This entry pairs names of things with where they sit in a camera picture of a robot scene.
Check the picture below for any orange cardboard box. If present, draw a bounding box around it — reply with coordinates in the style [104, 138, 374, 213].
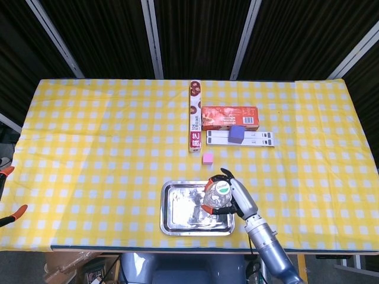
[201, 106, 260, 132]

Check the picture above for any purple cube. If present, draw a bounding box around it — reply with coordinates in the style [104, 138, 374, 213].
[228, 125, 245, 145]

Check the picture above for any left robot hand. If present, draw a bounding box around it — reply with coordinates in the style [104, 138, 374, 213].
[0, 166, 28, 228]

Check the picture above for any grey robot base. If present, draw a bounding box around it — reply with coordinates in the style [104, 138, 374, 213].
[120, 253, 252, 284]

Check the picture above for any white frame post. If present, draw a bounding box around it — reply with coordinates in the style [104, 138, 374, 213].
[230, 0, 263, 80]
[327, 22, 379, 80]
[141, 0, 165, 80]
[25, 0, 85, 78]

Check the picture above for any transparent plastic bottle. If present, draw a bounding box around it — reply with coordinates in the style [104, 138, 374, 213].
[203, 180, 232, 209]

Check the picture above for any metal tray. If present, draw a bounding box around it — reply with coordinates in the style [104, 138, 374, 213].
[160, 180, 236, 237]

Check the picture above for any flat white strip box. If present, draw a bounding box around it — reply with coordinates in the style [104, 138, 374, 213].
[206, 130, 275, 140]
[205, 137, 275, 147]

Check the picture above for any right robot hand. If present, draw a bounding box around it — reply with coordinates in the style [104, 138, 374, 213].
[202, 167, 258, 221]

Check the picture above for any long white foil box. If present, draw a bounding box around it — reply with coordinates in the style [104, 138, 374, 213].
[188, 80, 203, 154]

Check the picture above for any yellow checked tablecloth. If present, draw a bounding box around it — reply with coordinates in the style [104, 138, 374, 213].
[0, 78, 378, 253]

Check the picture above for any brown cardboard box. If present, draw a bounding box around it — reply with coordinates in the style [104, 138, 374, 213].
[43, 251, 119, 284]

